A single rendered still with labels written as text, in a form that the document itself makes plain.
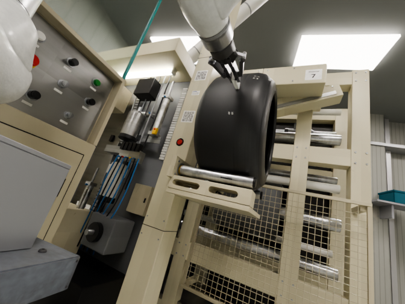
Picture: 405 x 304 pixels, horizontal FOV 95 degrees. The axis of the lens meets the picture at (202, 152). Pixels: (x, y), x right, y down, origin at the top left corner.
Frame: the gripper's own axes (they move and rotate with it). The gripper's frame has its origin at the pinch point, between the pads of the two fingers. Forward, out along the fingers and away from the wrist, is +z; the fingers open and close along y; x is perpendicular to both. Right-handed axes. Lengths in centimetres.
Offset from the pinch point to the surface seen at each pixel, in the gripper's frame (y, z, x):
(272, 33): 26, 199, -215
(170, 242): 26, 22, 71
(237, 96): -0.8, 2.3, 5.3
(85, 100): 63, -15, 15
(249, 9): 26, 73, -121
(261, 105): -10.2, 4.8, 7.6
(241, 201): -7.7, 7.4, 43.8
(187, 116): 33.1, 22.8, 5.1
